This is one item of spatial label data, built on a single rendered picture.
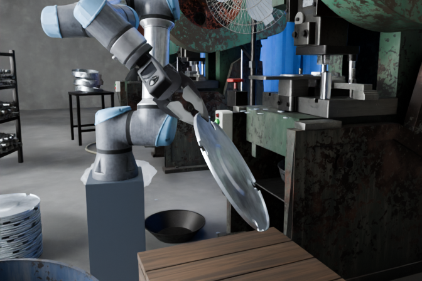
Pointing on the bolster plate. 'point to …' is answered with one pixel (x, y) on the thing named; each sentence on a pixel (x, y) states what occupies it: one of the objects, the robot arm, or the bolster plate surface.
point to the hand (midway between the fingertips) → (201, 120)
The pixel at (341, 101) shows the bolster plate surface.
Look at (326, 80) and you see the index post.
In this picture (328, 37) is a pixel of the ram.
